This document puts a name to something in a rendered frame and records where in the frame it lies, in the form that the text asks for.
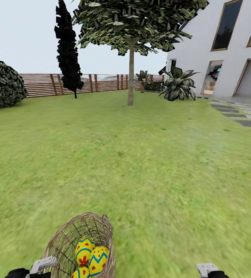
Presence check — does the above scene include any easter egg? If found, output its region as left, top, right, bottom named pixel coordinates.
left=69, top=266, right=92, bottom=278
left=87, top=246, right=109, bottom=278
left=74, top=237, right=96, bottom=267

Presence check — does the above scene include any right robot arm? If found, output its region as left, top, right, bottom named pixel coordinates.
left=197, top=263, right=229, bottom=278

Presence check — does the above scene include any wicker basket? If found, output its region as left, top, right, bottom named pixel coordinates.
left=41, top=212, right=116, bottom=278

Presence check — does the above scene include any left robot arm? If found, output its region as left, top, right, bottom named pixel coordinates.
left=5, top=255, right=57, bottom=278

